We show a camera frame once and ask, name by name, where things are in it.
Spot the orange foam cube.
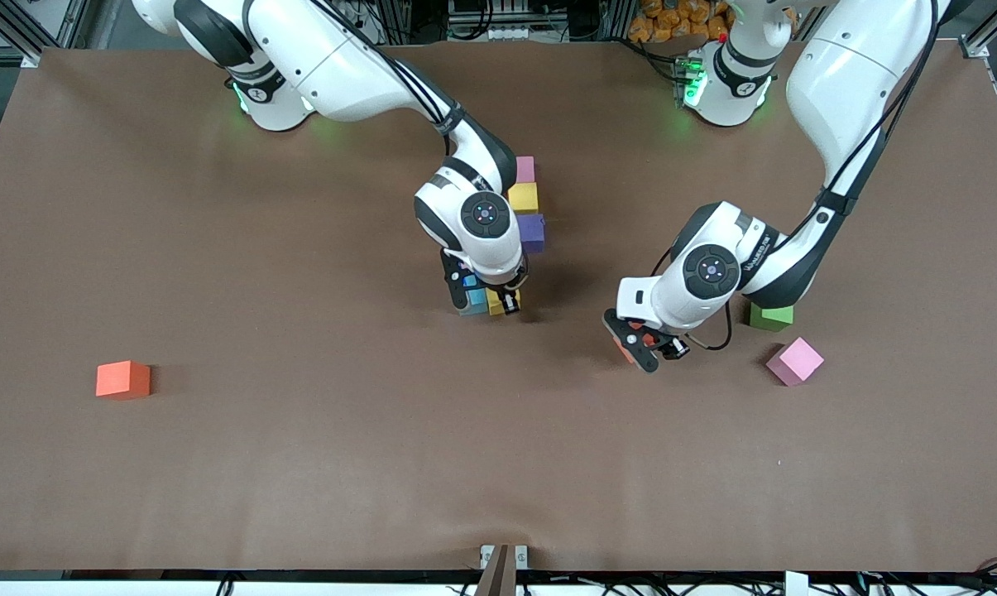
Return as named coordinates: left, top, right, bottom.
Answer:
left=614, top=324, right=659, bottom=365
left=95, top=360, right=151, bottom=401

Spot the blue foam cube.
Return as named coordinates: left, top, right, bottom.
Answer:
left=458, top=277, right=490, bottom=317

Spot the green foam cube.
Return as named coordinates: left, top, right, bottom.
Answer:
left=750, top=301, right=795, bottom=333

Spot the brown table mat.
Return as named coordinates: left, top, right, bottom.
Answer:
left=0, top=41, right=997, bottom=572

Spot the long white socket strip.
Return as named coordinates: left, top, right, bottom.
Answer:
left=447, top=23, right=549, bottom=42

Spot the orange bag heap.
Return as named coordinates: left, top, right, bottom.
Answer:
left=628, top=0, right=735, bottom=44

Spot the brown post with metal brackets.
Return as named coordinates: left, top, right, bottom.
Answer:
left=479, top=544, right=530, bottom=596

